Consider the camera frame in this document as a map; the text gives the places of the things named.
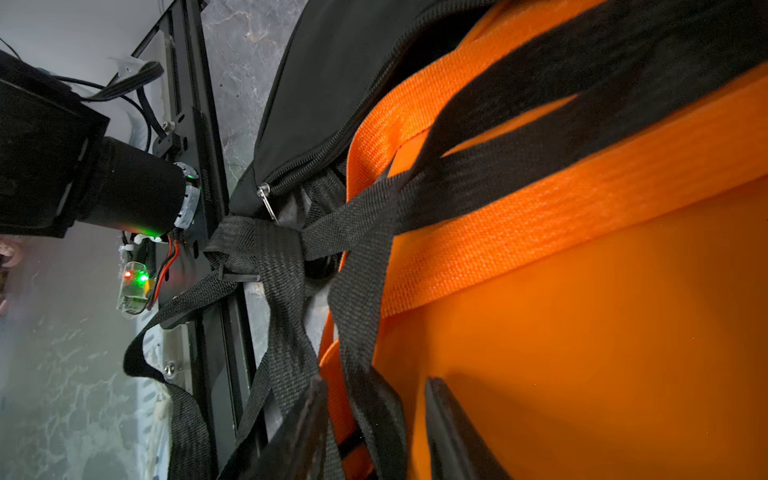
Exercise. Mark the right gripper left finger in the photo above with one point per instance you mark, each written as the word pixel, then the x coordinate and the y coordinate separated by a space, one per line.
pixel 297 450

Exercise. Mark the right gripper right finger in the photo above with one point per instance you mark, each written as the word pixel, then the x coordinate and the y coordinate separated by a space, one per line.
pixel 457 450

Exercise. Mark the orange crossbody bag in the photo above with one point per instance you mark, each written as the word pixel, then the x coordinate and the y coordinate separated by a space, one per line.
pixel 564 217

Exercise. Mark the black sling bag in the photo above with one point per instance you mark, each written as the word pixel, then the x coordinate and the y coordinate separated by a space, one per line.
pixel 342 59

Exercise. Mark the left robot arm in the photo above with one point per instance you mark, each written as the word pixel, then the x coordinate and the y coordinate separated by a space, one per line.
pixel 58 166

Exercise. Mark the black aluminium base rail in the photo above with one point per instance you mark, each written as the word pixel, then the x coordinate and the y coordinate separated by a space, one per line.
pixel 194 372

